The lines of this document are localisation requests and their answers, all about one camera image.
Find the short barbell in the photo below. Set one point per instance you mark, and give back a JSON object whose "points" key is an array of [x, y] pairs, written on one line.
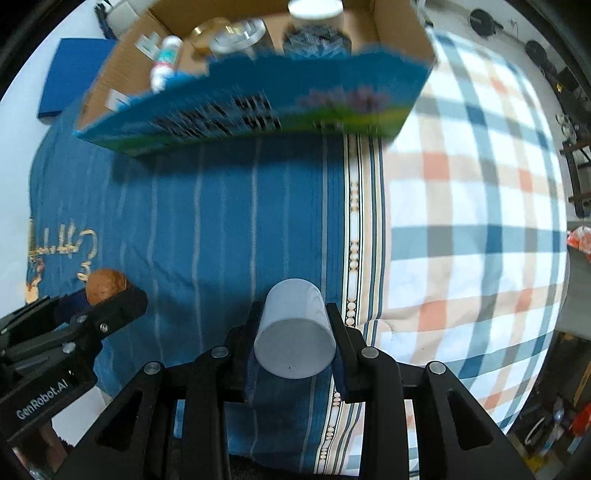
{"points": [[485, 21]]}

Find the blue cushion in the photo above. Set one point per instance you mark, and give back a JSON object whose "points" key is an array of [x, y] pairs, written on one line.
{"points": [[69, 74]]}

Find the white spray bottle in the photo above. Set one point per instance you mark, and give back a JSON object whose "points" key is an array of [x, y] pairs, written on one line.
{"points": [[165, 62]]}

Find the orange floral cloth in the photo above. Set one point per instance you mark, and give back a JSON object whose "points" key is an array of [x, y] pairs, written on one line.
{"points": [[581, 242]]}

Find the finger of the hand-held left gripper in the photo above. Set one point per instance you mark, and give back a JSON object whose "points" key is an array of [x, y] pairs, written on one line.
{"points": [[115, 314], [37, 318]]}

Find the white padded chair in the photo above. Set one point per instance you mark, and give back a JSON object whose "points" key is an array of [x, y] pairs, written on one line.
{"points": [[122, 11]]}

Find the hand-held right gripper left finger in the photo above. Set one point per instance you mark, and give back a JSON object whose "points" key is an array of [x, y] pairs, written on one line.
{"points": [[238, 369]]}

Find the black jar with silver lid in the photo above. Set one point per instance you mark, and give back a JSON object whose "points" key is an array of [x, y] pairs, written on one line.
{"points": [[242, 39]]}

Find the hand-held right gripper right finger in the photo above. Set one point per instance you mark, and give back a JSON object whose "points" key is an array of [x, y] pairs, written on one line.
{"points": [[346, 374]]}

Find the cardboard box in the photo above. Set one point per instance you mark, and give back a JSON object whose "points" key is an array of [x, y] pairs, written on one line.
{"points": [[258, 106]]}

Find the white jar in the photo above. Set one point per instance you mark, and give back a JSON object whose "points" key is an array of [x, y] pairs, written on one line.
{"points": [[316, 8]]}

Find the blue striped blanket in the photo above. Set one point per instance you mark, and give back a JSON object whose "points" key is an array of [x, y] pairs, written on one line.
{"points": [[207, 221]]}

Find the wooden chair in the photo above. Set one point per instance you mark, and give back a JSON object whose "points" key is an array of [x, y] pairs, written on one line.
{"points": [[577, 170]]}

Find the brown walnut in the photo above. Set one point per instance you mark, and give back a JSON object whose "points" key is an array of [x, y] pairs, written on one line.
{"points": [[107, 286]]}

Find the small white bottle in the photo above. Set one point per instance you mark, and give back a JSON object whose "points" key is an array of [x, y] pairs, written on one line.
{"points": [[295, 332]]}

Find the plaid bed sheet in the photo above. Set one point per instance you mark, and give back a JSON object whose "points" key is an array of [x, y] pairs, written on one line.
{"points": [[471, 207]]}

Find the black round compact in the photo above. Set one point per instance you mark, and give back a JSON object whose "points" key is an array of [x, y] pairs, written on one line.
{"points": [[318, 44]]}

